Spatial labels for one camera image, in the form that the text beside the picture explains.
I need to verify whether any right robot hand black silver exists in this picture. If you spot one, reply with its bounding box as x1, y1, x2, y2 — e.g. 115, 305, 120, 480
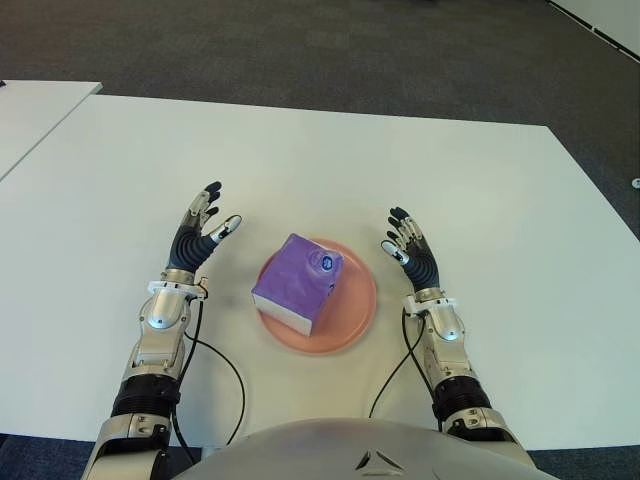
380, 204, 444, 292

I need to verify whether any left robot hand black silver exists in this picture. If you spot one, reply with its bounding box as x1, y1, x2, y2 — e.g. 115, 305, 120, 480
167, 180, 244, 274

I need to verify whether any purple tissue paper pack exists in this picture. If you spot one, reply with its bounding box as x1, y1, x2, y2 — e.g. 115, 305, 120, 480
250, 232, 345, 336

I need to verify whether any pink round plate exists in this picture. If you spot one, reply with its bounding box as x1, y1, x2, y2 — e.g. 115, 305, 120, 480
257, 237, 378, 356

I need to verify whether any silver robot torso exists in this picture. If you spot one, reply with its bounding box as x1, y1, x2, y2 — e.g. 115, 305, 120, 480
184, 418, 544, 480

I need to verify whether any white neighbouring table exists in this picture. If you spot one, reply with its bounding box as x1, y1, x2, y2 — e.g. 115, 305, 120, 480
0, 79, 101, 179

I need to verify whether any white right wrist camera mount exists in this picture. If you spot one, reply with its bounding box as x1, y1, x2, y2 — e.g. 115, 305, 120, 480
403, 294, 459, 316

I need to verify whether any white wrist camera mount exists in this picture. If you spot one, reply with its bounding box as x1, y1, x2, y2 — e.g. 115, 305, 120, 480
403, 294, 459, 316
147, 279, 209, 301

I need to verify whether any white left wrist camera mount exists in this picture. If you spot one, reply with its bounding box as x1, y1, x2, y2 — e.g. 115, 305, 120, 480
147, 279, 209, 301

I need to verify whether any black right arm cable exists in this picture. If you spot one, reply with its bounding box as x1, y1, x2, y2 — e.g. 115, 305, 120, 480
368, 307, 426, 419

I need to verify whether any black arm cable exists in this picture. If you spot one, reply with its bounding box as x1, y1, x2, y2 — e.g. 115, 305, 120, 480
368, 307, 426, 419
169, 297, 246, 466

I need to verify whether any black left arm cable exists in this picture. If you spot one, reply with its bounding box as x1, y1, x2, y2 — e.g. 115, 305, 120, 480
169, 297, 246, 466

